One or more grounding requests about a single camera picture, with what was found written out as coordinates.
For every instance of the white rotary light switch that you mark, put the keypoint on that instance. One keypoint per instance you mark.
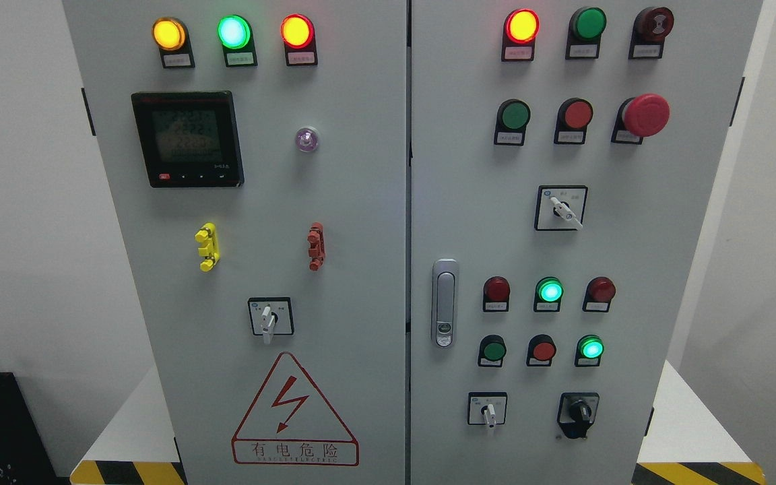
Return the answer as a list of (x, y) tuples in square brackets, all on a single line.
[(270, 317)]

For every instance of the yellow indicator light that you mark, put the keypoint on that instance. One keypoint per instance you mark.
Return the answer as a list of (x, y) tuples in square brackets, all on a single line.
[(173, 39)]

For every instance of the red terminal connector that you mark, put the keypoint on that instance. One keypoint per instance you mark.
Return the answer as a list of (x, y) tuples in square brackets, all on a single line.
[(316, 250)]

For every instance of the dark red indicator left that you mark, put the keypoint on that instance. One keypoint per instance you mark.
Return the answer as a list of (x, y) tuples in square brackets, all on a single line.
[(495, 295)]

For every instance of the dark red indicator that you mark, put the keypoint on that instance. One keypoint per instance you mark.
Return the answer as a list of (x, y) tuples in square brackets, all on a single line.
[(495, 295), (599, 295)]

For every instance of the clear round lamp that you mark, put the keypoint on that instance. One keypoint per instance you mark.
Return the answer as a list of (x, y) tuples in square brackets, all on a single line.
[(307, 139)]

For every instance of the green push button lower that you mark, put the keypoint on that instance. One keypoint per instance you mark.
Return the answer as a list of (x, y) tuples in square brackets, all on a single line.
[(492, 351)]

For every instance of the left grey cabinet door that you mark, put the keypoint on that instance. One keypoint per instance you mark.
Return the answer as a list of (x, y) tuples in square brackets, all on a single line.
[(349, 316)]

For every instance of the grey cabinet door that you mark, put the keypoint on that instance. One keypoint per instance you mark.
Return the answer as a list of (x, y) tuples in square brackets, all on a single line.
[(475, 202), (349, 316)]

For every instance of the lit green indicator middle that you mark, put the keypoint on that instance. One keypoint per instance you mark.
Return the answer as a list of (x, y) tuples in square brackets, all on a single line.
[(549, 291)]

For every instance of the white rotary selector upper right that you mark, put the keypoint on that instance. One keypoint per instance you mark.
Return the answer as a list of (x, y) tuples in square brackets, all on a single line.
[(560, 207)]

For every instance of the white rotary selector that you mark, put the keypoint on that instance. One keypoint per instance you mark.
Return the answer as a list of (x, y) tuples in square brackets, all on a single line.
[(560, 207), (486, 409)]

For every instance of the green push button second row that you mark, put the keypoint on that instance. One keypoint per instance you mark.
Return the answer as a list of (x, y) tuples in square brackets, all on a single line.
[(511, 122)]

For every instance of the yellow terminal connector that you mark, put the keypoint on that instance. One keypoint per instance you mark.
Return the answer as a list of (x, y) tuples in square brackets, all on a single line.
[(207, 241)]

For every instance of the red push button lower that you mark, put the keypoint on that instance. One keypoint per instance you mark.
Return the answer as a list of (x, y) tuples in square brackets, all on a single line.
[(540, 350)]

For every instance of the white rotary selector lower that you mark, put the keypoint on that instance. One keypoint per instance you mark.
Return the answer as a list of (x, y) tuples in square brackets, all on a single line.
[(486, 409)]

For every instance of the right grey cabinet door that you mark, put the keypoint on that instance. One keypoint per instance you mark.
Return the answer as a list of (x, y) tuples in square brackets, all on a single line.
[(475, 202)]

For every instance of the red electric hazard warning sticker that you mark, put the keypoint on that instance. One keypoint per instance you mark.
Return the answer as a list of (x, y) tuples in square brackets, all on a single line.
[(290, 422)]

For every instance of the dark red indicator right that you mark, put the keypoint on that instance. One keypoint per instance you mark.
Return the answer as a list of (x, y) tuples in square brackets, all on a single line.
[(599, 295)]

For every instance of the black digital power meter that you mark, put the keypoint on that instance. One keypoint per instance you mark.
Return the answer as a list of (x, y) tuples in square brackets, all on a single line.
[(189, 139)]

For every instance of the red push button second row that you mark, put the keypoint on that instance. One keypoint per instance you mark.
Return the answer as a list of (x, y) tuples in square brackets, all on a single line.
[(573, 117)]

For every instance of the lit green button lower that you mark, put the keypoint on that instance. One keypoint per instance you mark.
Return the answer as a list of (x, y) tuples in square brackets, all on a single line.
[(589, 351)]

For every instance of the red indicator light top left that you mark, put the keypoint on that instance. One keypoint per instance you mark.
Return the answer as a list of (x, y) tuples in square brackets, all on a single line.
[(298, 35)]

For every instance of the red indicator light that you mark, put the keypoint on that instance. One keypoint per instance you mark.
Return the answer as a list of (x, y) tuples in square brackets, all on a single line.
[(298, 35), (521, 27)]

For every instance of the red indicator light top right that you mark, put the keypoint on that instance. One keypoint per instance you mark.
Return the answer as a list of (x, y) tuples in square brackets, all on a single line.
[(521, 27)]

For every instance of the green indicator light top left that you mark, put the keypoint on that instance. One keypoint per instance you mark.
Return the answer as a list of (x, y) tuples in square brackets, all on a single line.
[(236, 37)]

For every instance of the red emergency stop mushroom button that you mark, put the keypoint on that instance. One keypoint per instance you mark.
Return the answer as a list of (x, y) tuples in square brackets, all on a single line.
[(644, 115)]

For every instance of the green button top right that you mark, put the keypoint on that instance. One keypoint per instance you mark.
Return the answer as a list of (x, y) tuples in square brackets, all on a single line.
[(586, 27)]

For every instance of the dark red buzzer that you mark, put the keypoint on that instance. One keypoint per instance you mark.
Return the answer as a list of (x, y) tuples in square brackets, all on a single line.
[(650, 29)]

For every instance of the white platform hazard striped edge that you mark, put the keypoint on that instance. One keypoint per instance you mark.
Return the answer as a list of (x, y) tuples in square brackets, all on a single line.
[(685, 444)]

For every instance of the silver door lock handle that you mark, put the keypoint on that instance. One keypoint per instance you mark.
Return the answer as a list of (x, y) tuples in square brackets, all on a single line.
[(443, 311)]

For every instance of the black rotary knob switch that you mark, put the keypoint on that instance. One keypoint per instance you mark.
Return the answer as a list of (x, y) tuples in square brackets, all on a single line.
[(576, 413)]

